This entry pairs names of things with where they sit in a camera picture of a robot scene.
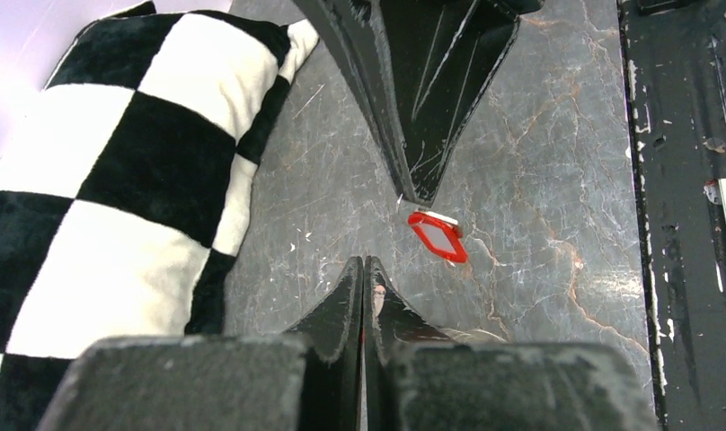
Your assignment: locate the metal keyring with red handle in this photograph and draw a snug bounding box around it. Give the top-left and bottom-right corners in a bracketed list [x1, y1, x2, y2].
[380, 328, 507, 346]

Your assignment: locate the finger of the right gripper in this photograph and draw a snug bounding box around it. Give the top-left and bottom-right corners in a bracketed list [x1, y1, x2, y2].
[377, 1, 544, 207]
[295, 0, 417, 199]

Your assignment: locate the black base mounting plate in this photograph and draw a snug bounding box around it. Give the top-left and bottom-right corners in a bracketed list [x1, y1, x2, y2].
[618, 1, 726, 430]

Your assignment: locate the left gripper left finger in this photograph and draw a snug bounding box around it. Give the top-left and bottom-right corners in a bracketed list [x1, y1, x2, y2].
[287, 257, 363, 430]

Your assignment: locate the black white checkered pillow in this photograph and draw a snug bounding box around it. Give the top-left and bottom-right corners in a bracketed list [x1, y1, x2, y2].
[0, 1, 319, 430]

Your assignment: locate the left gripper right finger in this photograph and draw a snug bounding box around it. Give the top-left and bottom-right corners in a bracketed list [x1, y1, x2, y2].
[362, 256, 453, 430]

